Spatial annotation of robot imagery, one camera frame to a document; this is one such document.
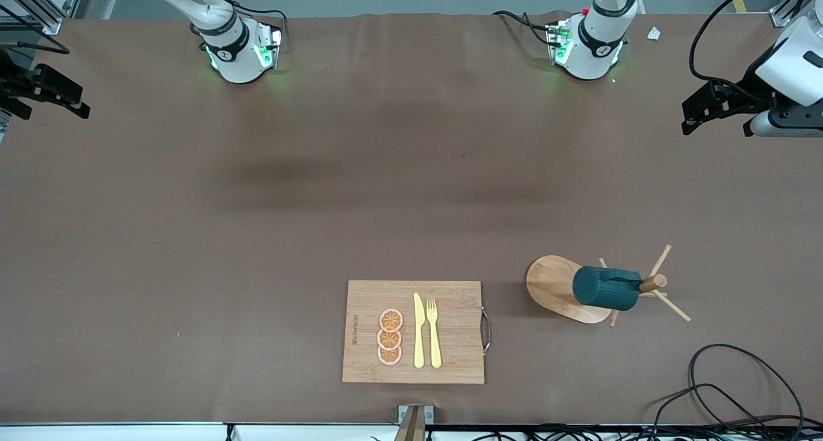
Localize black arm base cable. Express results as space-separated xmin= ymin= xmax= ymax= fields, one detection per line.
xmin=228 ymin=3 xmax=288 ymax=43
xmin=492 ymin=9 xmax=555 ymax=48

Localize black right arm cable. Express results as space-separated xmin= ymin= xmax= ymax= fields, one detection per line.
xmin=0 ymin=4 xmax=70 ymax=55

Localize dark green ribbed cup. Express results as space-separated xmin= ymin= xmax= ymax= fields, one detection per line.
xmin=572 ymin=265 xmax=642 ymax=312

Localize black looped table cable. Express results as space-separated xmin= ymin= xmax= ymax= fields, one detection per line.
xmin=643 ymin=343 xmax=806 ymax=432

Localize black cables along table edge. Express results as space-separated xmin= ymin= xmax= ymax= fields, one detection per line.
xmin=431 ymin=423 xmax=823 ymax=441

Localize wooden cup rack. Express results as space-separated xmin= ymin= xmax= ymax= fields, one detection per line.
xmin=526 ymin=244 xmax=692 ymax=328

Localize yellow plastic fork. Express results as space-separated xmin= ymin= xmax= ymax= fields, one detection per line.
xmin=426 ymin=298 xmax=443 ymax=369

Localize yellow plastic knife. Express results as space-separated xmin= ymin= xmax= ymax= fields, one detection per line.
xmin=413 ymin=292 xmax=426 ymax=369

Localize brown table cloth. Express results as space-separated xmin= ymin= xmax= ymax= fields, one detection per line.
xmin=0 ymin=12 xmax=823 ymax=426

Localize metal and wood bracket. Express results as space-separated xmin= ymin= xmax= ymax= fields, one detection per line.
xmin=397 ymin=404 xmax=435 ymax=441

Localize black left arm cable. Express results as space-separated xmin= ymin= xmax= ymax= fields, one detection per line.
xmin=689 ymin=0 xmax=782 ymax=101

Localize aluminium frame profile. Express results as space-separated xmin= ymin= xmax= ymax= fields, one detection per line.
xmin=0 ymin=0 xmax=87 ymax=35
xmin=770 ymin=0 xmax=823 ymax=28

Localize bamboo cutting board, metal handle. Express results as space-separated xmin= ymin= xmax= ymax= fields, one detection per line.
xmin=342 ymin=280 xmax=491 ymax=384

